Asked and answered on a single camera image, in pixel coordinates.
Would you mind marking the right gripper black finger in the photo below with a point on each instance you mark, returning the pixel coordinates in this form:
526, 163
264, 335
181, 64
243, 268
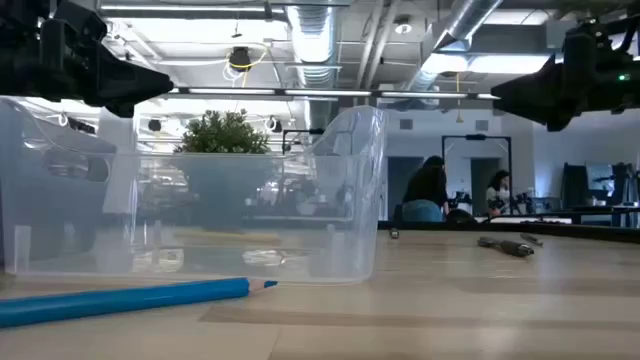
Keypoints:
540, 92

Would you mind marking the grey tinted plastic bin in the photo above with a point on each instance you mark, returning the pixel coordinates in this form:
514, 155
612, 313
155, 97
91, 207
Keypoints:
30, 210

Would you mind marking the silver slanted ceiling duct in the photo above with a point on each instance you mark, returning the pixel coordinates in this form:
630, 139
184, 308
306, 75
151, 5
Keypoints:
450, 45

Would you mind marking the black aluminium table frame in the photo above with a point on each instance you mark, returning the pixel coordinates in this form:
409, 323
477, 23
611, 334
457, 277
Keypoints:
575, 229

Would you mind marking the black background rig frame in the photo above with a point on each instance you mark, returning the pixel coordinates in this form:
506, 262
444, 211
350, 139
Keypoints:
476, 137

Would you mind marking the black overhead camera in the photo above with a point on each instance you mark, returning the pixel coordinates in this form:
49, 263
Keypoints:
240, 58

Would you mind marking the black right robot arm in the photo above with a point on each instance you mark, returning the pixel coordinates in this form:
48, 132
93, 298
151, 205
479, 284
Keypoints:
627, 30

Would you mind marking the long ceiling light strip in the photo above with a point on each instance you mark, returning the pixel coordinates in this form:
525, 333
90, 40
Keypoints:
325, 92

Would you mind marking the clear plastic bin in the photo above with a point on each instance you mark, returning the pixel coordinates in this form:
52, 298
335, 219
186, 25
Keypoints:
200, 200

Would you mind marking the silver round ceiling duct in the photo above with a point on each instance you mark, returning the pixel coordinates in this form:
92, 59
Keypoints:
312, 45

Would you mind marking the green potted plant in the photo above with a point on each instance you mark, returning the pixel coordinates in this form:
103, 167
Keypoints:
222, 135

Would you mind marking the thin dark grey pen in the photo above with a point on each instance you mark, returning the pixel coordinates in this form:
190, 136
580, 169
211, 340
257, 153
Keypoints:
531, 239

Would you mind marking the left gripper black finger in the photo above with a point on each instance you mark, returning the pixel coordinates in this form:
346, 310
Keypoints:
130, 82

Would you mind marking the blue pencil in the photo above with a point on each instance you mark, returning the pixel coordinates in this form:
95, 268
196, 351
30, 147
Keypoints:
125, 300

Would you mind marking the person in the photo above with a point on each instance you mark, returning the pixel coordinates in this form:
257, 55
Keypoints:
499, 192
427, 187

